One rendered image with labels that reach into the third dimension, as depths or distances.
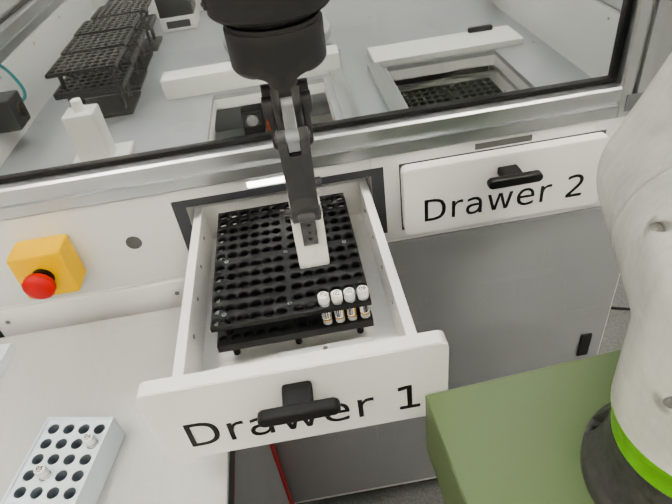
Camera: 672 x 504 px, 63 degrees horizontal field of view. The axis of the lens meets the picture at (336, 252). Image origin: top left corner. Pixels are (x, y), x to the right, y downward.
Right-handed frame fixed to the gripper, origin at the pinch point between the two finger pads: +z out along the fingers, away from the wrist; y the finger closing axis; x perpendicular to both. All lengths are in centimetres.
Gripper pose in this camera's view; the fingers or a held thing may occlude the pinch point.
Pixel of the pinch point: (308, 229)
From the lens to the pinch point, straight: 53.5
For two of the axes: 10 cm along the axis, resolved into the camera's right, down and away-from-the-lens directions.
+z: 1.1, 7.7, 6.3
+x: 9.9, -1.7, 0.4
